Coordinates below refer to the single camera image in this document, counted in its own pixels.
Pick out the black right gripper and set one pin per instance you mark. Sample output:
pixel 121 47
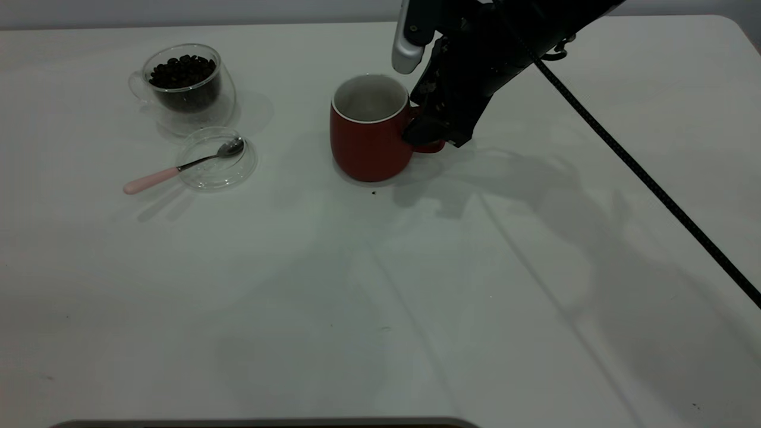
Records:
pixel 487 41

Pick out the red ceramic mug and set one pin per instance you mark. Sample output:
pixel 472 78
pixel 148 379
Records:
pixel 365 151

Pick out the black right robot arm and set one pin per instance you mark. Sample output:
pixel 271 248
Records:
pixel 571 12

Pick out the clear glass lid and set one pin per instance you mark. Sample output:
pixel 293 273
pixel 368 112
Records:
pixel 238 169

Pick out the dark coffee beans pile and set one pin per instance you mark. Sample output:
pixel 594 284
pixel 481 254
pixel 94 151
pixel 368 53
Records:
pixel 181 74

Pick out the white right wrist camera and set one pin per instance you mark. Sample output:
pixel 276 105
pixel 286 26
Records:
pixel 405 56

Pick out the double-wall glass cup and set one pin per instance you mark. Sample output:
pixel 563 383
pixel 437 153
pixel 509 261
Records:
pixel 223 110

